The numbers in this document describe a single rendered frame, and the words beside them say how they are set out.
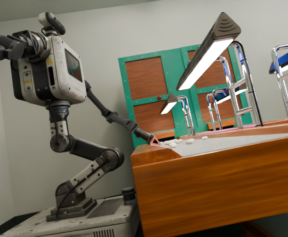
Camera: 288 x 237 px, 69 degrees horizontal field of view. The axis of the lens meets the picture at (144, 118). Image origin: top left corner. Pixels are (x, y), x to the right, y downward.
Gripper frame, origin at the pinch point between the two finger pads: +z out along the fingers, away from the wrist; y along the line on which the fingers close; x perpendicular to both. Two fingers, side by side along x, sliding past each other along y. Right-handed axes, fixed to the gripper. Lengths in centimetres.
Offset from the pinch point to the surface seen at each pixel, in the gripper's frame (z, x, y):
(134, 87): -51, -45, 77
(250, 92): 15, -31, -76
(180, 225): 5, 18, -106
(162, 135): 3, -13, 71
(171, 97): -9.9, -34.9, -1.6
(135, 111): -36, -22, 77
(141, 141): -13, 4, 77
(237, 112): 18, -27, -63
